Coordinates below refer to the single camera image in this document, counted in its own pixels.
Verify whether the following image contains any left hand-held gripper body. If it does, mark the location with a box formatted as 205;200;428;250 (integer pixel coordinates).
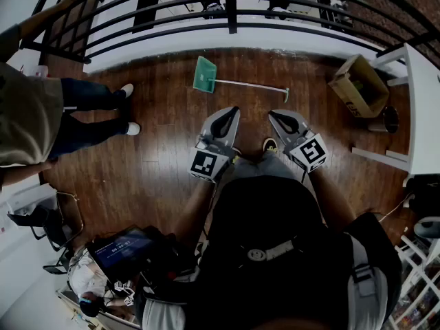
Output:
187;133;241;184

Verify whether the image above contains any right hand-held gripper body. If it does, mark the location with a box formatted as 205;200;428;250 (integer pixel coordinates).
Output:
280;128;329;174

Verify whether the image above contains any green long-handled dustpan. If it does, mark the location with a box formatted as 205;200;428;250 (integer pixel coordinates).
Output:
192;56;290;105

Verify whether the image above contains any person's left forearm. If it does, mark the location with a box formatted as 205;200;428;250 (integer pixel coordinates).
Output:
170;179;223;242

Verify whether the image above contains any person's right forearm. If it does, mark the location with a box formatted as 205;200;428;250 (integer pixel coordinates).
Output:
307;168;358;234

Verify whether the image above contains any wooden floor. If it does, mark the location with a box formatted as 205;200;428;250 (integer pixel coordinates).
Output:
38;46;413;254

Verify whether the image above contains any person's grey trouser leg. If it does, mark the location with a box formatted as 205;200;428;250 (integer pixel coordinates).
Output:
234;151;298;182

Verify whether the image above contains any open cardboard box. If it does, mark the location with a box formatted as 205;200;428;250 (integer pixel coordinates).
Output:
328;54;391;119

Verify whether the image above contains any metal cylindrical bin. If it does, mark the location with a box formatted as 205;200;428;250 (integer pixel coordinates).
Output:
366;105;400;135

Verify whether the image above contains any black metal railing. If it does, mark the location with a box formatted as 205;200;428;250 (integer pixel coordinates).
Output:
19;0;440;65

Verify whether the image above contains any black tablet screen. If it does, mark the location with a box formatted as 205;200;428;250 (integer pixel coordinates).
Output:
86;225;178;283

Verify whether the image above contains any white table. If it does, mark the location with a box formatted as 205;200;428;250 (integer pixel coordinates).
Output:
351;42;440;187

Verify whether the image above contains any person's black shirt torso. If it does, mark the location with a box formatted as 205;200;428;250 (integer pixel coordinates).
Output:
135;176;403;330

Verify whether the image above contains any black folding chair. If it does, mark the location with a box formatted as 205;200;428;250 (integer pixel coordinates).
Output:
6;191;85;254

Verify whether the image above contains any white lattice shelf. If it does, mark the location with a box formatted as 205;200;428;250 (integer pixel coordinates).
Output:
386;234;440;330

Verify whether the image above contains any white cable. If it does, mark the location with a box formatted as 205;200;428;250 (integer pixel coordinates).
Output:
377;192;415;223

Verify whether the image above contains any grey strap with round buckle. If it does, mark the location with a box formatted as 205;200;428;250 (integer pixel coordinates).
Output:
246;239;296;263

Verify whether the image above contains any white backpack strap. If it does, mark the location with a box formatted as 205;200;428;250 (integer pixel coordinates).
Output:
345;234;391;330

